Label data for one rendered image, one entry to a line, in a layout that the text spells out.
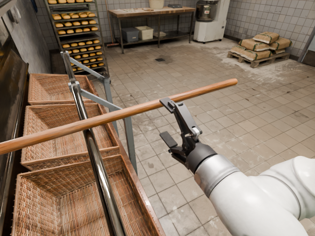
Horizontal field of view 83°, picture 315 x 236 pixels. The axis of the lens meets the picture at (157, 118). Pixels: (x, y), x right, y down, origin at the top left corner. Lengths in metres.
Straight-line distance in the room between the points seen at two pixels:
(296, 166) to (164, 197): 1.39
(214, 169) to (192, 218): 1.31
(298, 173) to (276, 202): 0.09
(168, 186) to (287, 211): 1.46
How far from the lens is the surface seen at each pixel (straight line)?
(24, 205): 0.97
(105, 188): 0.44
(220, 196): 0.38
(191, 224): 1.67
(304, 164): 0.47
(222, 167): 0.40
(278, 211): 0.38
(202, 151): 0.43
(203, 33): 5.85
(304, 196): 0.46
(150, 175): 1.85
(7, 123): 1.15
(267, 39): 4.69
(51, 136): 0.57
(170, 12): 5.35
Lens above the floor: 1.54
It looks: 38 degrees down
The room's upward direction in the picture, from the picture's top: straight up
